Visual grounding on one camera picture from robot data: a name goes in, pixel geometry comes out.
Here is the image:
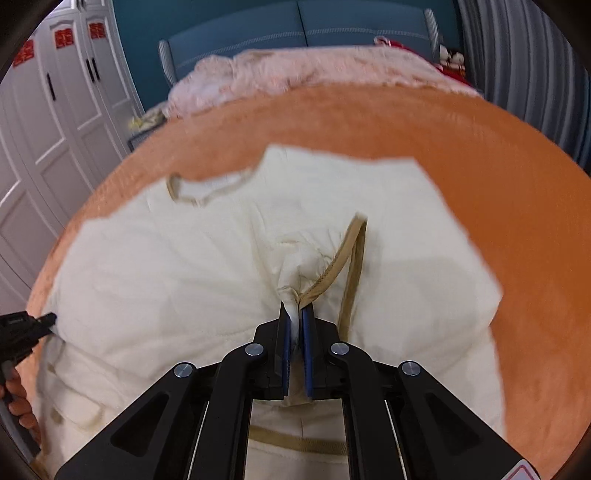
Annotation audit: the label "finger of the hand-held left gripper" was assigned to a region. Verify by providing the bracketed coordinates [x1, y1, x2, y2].
[27, 312, 59, 339]

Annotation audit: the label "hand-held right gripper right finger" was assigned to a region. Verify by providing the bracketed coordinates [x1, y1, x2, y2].
[301, 306, 539, 480]

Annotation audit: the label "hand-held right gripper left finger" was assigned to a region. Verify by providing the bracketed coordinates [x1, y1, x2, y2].
[55, 302, 290, 480]

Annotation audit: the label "white quilted jacket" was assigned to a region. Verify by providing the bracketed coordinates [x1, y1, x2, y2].
[34, 144, 506, 480]

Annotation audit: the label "person's left hand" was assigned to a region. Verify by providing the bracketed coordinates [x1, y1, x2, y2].
[0, 368, 41, 441]

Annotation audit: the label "white wardrobe doors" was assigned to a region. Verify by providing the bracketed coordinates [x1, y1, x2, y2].
[0, 4, 146, 301]

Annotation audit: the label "dark bedside table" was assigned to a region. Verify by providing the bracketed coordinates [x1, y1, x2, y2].
[126, 121, 160, 154]

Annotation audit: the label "pale yellow cloth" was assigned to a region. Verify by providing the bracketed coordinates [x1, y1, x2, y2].
[128, 105, 168, 132]

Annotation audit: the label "orange plush blanket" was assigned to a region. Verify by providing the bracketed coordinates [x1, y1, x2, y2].
[25, 85, 591, 444]

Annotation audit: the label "pink lace blanket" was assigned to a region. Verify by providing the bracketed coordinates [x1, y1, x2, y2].
[166, 46, 483, 121]

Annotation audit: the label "red patterned cloth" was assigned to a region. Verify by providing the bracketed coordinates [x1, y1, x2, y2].
[436, 62, 482, 95]

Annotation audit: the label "red and white cloth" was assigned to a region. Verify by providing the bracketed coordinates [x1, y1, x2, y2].
[373, 36, 419, 51]

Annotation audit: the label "blue padded headboard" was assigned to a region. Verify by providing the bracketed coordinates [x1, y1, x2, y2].
[159, 0, 439, 88]

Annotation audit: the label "white plush toy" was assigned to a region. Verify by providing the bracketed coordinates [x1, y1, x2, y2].
[438, 44, 466, 66]

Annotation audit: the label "grey pleated curtain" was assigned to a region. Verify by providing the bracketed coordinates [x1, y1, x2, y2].
[456, 0, 591, 172]

